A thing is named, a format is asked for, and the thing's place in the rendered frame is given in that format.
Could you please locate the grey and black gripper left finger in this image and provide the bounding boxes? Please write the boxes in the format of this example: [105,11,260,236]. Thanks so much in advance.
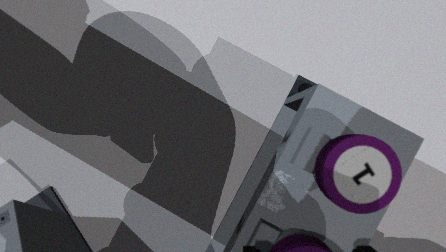
[243,246,260,252]

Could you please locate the grey button housing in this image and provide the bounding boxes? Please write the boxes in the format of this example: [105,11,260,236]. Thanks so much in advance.
[0,186,93,252]

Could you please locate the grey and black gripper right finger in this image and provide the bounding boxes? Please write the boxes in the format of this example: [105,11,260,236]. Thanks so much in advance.
[352,246,377,252]

